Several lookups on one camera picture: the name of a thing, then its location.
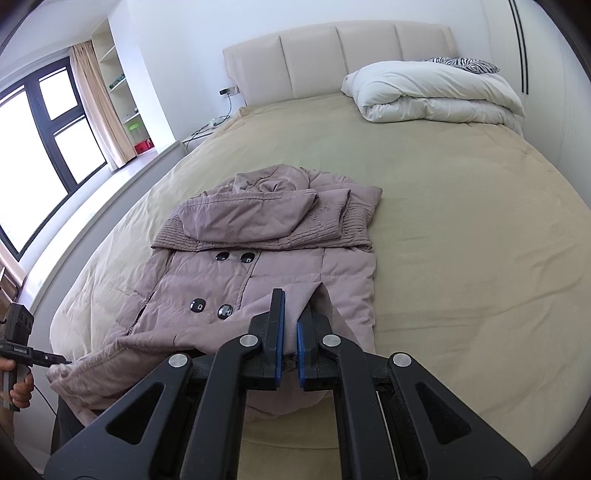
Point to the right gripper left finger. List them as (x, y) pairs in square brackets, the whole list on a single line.
[(184, 419)]

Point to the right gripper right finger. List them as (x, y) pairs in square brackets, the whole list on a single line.
[(395, 419)]

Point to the mauve quilted long coat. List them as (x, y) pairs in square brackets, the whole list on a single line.
[(214, 265)]

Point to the person's left hand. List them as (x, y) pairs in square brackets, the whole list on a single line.
[(20, 394)]

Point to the black framed window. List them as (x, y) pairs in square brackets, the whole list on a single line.
[(48, 151)]

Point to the beige bed with bedspread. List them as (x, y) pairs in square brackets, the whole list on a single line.
[(483, 252)]

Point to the red box on shelf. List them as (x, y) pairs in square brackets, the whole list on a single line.
[(143, 146)]

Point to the green container on shelf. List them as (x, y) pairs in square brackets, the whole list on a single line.
[(133, 122)]

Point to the beige curtain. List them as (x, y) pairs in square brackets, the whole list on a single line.
[(101, 115)]

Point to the white bedside table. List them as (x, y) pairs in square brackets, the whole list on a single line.
[(191, 142)]

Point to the white built-in shelf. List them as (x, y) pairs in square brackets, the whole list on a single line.
[(115, 80)]

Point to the folded white duvet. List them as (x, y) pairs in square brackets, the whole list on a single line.
[(400, 91)]

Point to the zebra print pillow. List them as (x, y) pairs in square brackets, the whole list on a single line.
[(471, 65)]

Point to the beige padded headboard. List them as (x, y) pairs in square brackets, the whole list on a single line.
[(313, 60)]

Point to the wall power socket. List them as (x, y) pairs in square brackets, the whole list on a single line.
[(229, 91)]

